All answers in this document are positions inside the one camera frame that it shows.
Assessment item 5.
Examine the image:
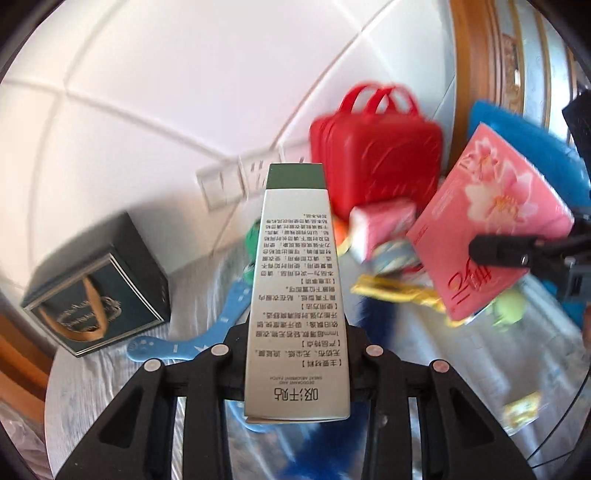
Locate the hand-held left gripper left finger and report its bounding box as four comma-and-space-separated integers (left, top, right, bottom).
55, 323, 252, 480

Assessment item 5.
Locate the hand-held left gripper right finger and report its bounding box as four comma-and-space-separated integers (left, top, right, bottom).
348, 323, 539, 480

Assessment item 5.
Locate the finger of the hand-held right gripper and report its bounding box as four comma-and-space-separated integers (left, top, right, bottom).
562, 90, 591, 158
468, 218, 591, 269

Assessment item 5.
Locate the pink flower print box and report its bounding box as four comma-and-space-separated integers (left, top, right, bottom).
406, 122, 575, 324

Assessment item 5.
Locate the blue fabric storage box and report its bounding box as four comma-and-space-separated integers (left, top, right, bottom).
468, 99, 591, 326

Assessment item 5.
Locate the silver box with green end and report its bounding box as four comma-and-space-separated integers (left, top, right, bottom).
244, 164, 352, 423

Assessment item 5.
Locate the pink tissue pack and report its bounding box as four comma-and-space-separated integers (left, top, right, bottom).
348, 198, 417, 264

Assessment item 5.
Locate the blue boomerang toy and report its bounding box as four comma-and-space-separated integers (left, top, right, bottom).
127, 281, 252, 363

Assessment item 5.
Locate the green ball toy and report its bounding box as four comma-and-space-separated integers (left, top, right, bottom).
493, 290, 528, 325

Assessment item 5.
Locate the yellow foil packet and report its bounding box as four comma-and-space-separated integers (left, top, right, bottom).
351, 274, 446, 313

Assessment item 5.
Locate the blue patterned pouch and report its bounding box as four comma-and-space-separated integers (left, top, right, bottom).
373, 240, 422, 274

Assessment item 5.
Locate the small yellow packet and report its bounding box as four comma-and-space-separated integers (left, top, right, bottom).
502, 392, 543, 432

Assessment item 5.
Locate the dark green gift box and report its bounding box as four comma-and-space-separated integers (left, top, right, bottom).
21, 211, 172, 358

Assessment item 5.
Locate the brown wooden trim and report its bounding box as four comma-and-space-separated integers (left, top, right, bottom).
0, 314, 52, 418

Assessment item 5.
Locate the wooden door frame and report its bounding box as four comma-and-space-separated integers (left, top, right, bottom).
450, 0, 529, 123

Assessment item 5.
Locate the white wall switch panel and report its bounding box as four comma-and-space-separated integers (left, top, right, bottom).
196, 165, 246, 210

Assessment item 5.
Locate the red handled case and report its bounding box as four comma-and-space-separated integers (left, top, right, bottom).
308, 83, 445, 221

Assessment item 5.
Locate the white wall socket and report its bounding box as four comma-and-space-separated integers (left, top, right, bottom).
238, 154, 274, 195

